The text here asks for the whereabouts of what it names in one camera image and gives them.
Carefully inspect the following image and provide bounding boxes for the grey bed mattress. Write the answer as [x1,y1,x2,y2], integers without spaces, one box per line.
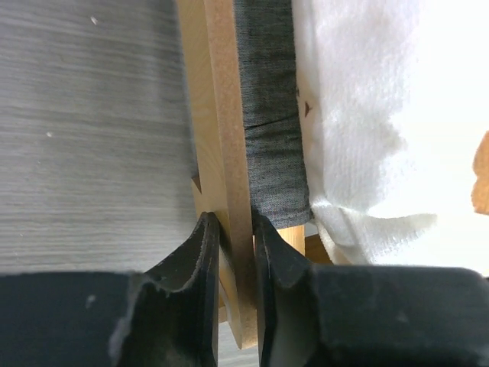
[233,1,311,229]

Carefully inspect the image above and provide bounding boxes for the wooden pet bed frame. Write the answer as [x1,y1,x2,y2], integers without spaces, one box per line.
[176,1,329,349]

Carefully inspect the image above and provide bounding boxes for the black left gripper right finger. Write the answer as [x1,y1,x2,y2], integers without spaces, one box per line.
[254,217,488,366]

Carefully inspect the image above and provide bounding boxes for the bear print white cushion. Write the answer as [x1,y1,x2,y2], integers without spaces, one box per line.
[292,1,488,274]

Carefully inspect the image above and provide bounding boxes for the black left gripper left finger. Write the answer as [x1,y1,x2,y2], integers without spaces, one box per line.
[1,213,220,366]

